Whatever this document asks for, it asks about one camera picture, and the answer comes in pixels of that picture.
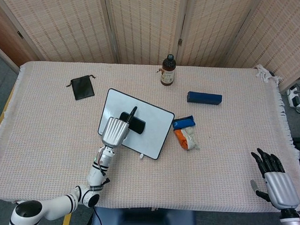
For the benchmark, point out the black eraser block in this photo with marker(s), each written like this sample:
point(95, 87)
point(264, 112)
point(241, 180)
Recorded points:
point(137, 124)

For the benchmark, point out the white board with black rim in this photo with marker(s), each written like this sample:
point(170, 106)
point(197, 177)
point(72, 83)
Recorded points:
point(149, 139)

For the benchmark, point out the blue snack packet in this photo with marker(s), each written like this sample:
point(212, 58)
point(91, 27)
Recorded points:
point(184, 122)

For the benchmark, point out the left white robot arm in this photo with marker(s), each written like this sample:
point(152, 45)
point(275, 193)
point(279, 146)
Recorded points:
point(96, 179)

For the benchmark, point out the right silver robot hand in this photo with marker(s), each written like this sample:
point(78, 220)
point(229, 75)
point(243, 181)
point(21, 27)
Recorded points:
point(278, 186)

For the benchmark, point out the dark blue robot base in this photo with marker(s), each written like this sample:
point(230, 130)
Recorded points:
point(141, 219)

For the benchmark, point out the white power strip with plugs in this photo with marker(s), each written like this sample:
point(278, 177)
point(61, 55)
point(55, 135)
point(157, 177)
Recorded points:
point(294, 99)

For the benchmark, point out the dark blue rectangular box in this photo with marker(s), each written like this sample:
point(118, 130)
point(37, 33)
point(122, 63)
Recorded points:
point(204, 98)

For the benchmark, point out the white board stand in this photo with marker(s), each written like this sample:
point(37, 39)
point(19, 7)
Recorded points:
point(141, 156)

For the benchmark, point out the woven folding screen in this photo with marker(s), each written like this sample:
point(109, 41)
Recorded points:
point(69, 25)

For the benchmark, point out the woven tablecloth with fringe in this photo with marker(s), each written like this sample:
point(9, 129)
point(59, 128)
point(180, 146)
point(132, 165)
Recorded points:
point(187, 173)

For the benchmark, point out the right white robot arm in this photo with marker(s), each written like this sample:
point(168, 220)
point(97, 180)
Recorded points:
point(290, 221)

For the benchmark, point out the brown liquid bottle black cap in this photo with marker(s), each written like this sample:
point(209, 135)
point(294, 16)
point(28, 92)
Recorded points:
point(168, 73)

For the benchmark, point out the orange and white snack packet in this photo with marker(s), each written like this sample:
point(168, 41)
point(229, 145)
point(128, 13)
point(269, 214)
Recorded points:
point(187, 138)

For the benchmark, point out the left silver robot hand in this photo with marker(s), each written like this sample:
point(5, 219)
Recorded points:
point(114, 133)

